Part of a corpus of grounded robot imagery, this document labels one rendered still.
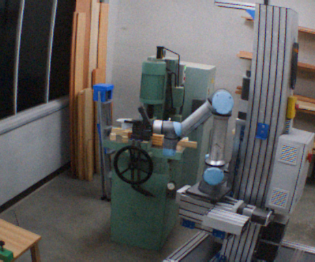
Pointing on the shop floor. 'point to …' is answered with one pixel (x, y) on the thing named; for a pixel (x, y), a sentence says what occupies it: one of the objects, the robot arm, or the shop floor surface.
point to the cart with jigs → (6, 241)
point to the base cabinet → (143, 209)
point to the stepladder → (104, 94)
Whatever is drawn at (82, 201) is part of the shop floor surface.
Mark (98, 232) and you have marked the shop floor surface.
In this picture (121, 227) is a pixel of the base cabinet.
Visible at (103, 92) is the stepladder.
